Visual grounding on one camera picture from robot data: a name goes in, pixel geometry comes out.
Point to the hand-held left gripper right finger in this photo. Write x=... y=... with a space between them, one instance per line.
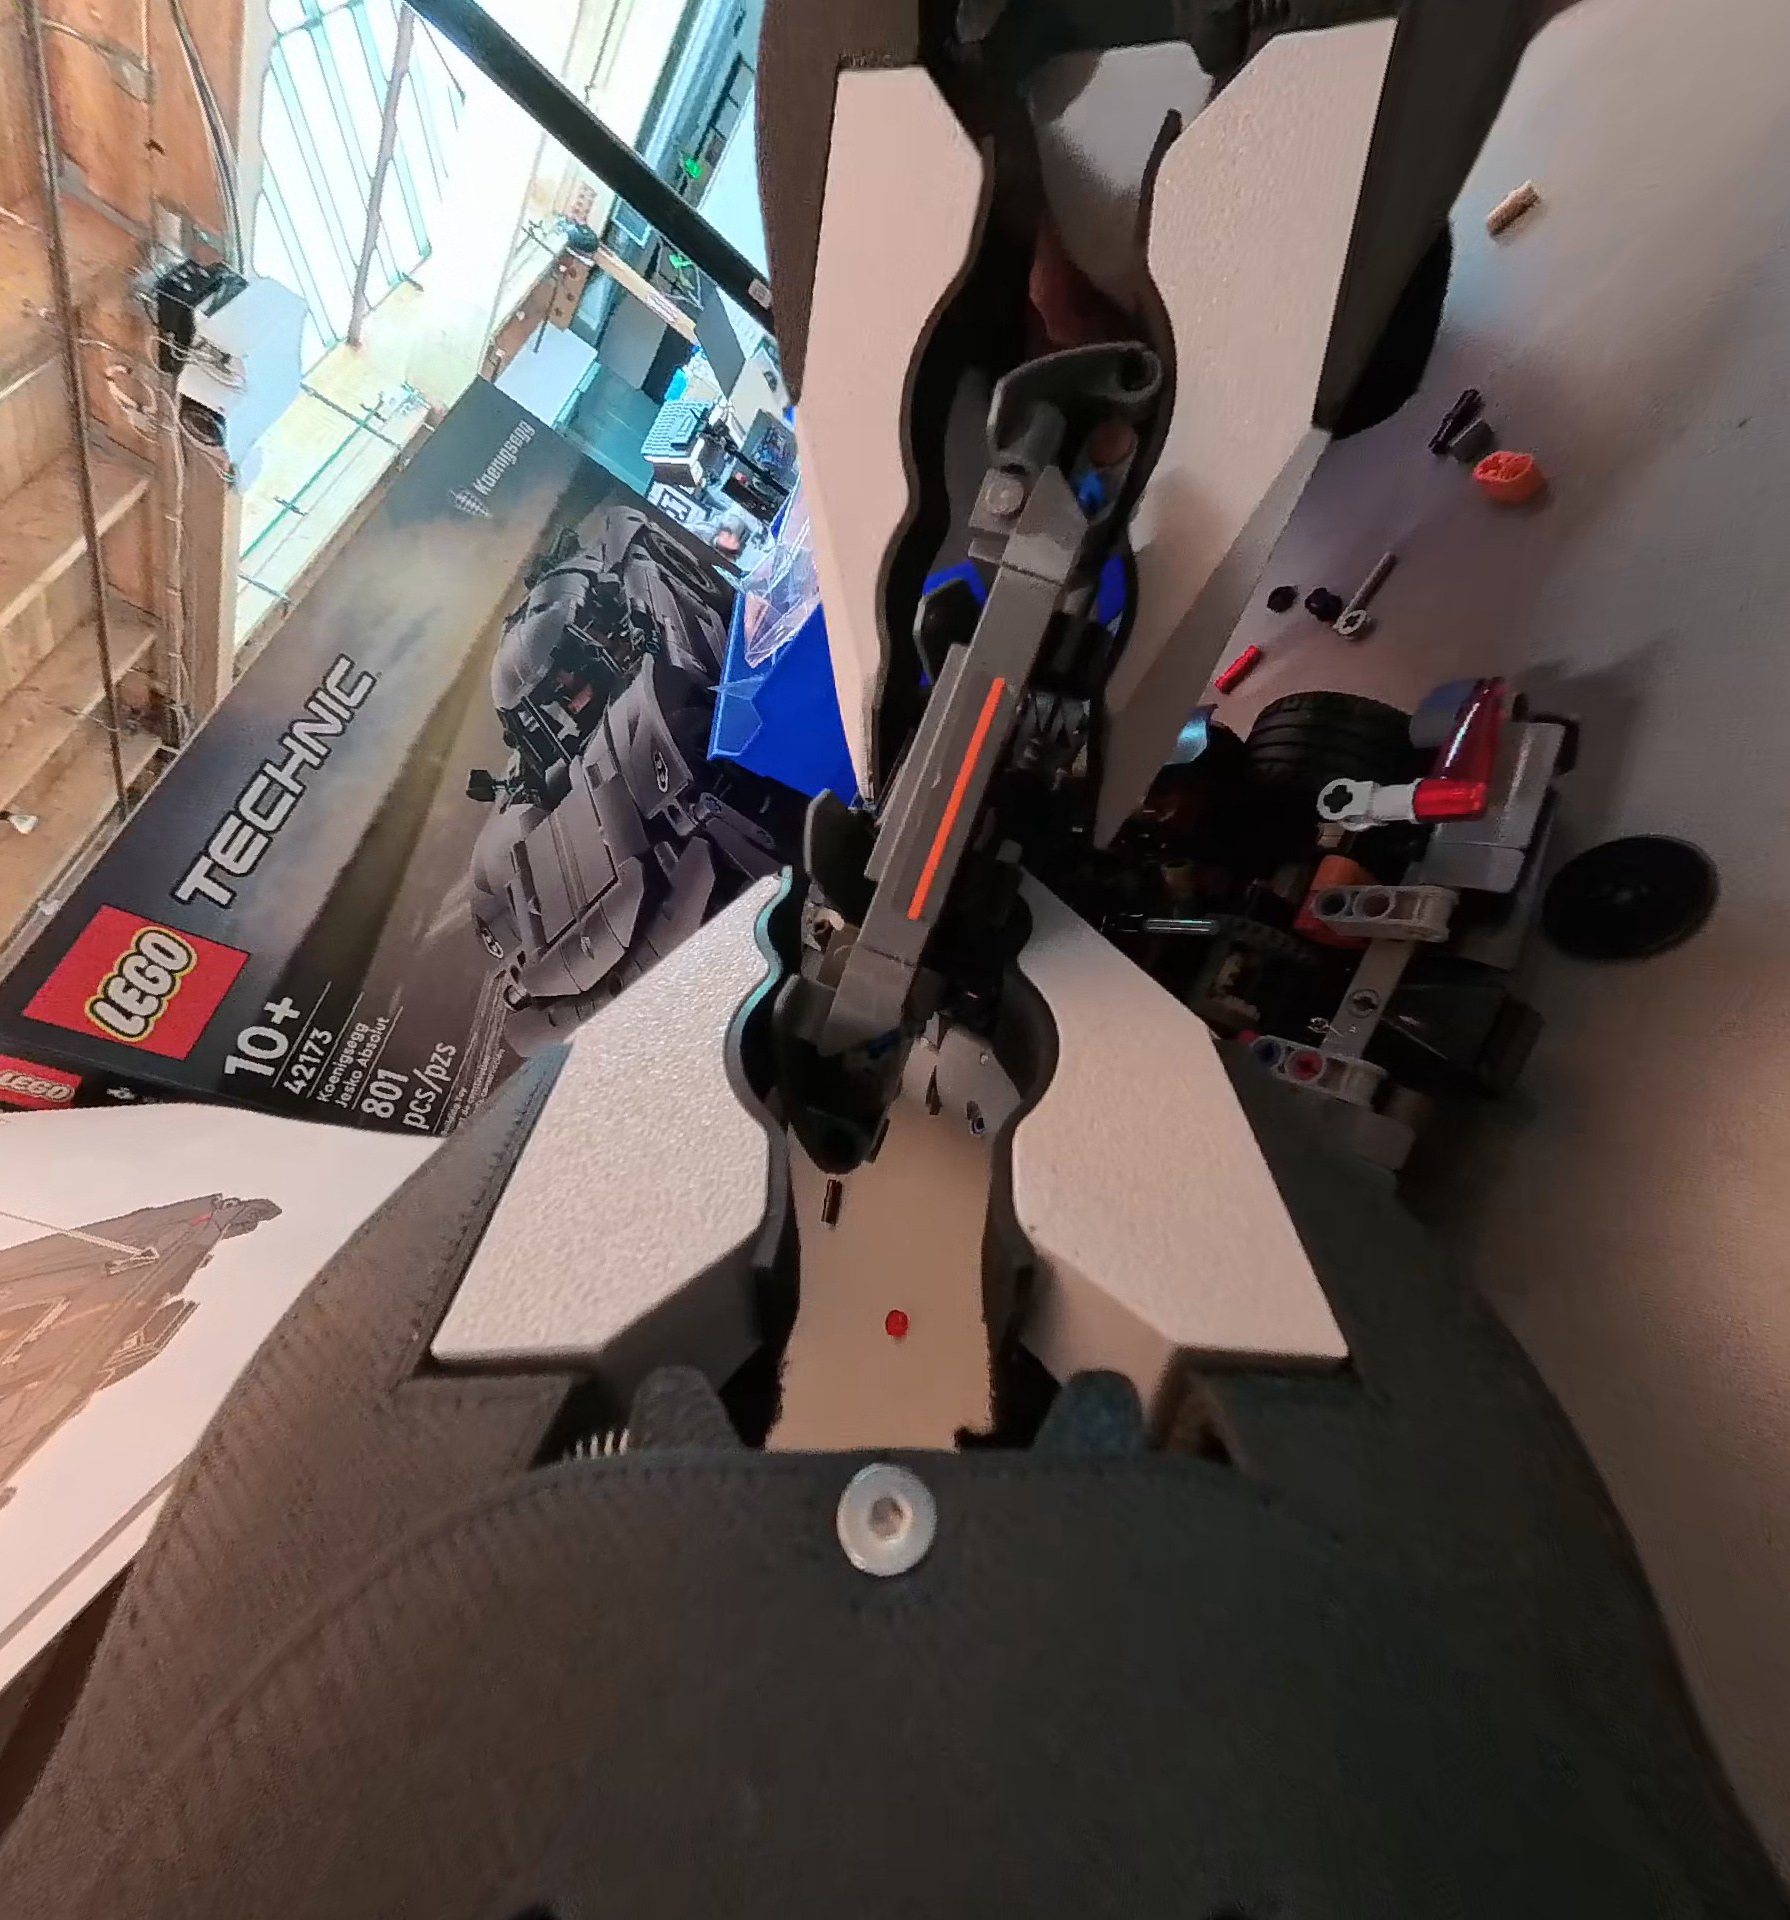
x=1166 y=1201

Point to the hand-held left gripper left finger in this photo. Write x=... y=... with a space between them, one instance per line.
x=611 y=1201

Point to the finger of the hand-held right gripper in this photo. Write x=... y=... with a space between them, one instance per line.
x=1253 y=299
x=873 y=299

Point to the grey lego door panel assembly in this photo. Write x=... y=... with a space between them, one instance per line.
x=955 y=750

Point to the small dark grey lego piece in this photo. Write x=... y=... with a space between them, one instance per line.
x=1470 y=440

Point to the small orange lego piece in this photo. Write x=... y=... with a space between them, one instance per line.
x=1507 y=472

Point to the dark lego set box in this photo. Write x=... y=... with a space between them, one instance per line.
x=309 y=825

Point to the black round lego dish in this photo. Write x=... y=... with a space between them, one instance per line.
x=1629 y=896

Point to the person's right hand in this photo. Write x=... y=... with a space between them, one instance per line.
x=1082 y=284

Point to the clear plastic parts bags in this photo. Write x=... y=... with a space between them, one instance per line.
x=767 y=600

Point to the black metal pole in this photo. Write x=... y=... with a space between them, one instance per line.
x=580 y=129

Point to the blue plastic bin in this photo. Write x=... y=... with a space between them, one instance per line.
x=789 y=705

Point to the white instruction booklet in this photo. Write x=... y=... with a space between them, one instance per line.
x=84 y=1499

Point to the white wall-mounted box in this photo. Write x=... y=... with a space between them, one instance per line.
x=257 y=345

